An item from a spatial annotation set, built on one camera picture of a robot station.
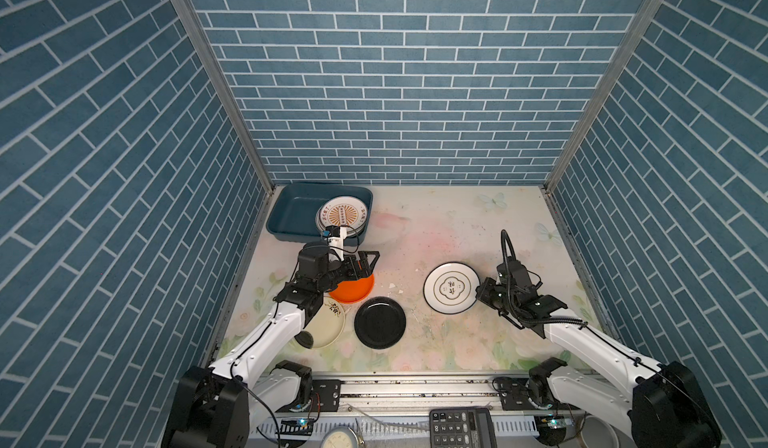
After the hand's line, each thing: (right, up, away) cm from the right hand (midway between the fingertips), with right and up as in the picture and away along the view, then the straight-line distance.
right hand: (473, 284), depth 86 cm
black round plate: (-27, -11, 0) cm, 29 cm away
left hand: (-30, +9, -5) cm, 32 cm away
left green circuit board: (-46, -31, -14) cm, 57 cm away
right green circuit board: (+17, -30, -15) cm, 37 cm away
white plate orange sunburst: (-42, +22, +22) cm, 52 cm away
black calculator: (-6, -28, -18) cm, 34 cm away
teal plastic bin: (-62, +21, +25) cm, 70 cm away
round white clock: (-35, -29, -21) cm, 50 cm away
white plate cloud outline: (-6, -2, +5) cm, 8 cm away
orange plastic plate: (-36, -3, +4) cm, 36 cm away
